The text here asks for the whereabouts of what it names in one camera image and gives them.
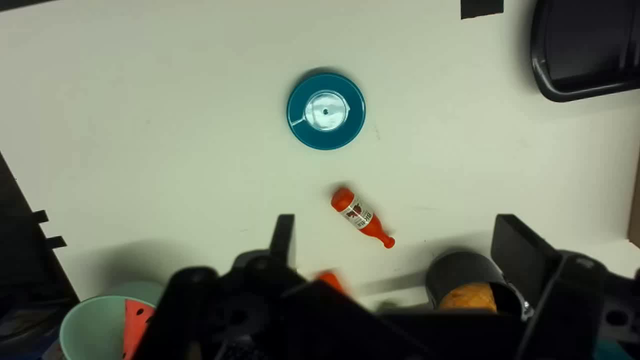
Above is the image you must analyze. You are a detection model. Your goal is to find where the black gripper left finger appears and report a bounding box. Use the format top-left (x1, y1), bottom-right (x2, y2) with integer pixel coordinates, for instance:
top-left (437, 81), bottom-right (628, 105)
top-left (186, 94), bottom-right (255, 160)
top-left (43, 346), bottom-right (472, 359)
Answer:
top-left (267, 212), bottom-right (298, 270)

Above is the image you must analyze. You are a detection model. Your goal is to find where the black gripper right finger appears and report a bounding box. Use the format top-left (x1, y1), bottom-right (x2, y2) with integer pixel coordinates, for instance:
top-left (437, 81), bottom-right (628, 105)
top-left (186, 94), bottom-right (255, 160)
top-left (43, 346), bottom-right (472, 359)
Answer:
top-left (489, 212), bottom-right (560, 316)

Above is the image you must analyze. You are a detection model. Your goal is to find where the orange carrot toy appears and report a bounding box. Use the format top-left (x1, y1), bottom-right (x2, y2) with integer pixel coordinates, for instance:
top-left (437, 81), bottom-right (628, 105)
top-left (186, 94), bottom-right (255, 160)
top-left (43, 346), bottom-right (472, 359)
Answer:
top-left (314, 268), bottom-right (345, 296)

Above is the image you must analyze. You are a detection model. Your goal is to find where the red ketchup bottle toy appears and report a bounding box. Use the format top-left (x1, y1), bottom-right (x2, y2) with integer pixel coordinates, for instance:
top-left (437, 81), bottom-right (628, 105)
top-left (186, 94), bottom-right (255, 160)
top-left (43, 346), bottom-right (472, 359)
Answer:
top-left (330, 185), bottom-right (397, 253)

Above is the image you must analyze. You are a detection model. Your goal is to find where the mint green bowl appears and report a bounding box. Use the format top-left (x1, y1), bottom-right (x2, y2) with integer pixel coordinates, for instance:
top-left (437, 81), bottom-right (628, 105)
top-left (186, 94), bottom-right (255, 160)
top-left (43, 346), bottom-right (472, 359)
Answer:
top-left (58, 278), bottom-right (168, 360)

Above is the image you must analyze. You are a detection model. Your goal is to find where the black cooking pot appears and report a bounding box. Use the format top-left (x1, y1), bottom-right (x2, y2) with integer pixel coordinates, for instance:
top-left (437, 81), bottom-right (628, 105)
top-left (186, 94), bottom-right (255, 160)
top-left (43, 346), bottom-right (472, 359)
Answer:
top-left (424, 248), bottom-right (524, 316)

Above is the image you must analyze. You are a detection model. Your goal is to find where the orange fuzzy ball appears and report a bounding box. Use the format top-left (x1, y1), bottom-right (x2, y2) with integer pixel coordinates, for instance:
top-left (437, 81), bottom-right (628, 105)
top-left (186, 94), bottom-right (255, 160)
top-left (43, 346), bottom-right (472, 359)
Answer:
top-left (437, 280), bottom-right (499, 316)

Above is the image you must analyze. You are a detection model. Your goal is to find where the teal plate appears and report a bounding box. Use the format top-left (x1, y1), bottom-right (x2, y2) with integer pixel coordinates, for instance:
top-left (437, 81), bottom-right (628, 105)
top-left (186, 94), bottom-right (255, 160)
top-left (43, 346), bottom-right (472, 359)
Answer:
top-left (284, 66), bottom-right (369, 153)

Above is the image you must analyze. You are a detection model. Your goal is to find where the black plastic tray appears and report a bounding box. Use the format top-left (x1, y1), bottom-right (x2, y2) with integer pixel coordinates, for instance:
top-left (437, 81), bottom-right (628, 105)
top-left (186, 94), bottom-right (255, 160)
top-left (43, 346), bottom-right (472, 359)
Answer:
top-left (530, 0), bottom-right (640, 105)

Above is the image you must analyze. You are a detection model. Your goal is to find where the small black square marker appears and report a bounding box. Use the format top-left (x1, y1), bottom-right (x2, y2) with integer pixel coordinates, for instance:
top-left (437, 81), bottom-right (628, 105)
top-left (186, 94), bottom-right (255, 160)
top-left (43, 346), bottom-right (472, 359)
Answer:
top-left (460, 0), bottom-right (506, 20)

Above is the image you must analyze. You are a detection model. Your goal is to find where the black panel with tabs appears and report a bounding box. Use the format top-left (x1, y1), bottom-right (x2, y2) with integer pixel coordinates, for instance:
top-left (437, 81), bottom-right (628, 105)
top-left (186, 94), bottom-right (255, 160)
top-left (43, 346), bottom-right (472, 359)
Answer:
top-left (0, 153), bottom-right (81, 339)

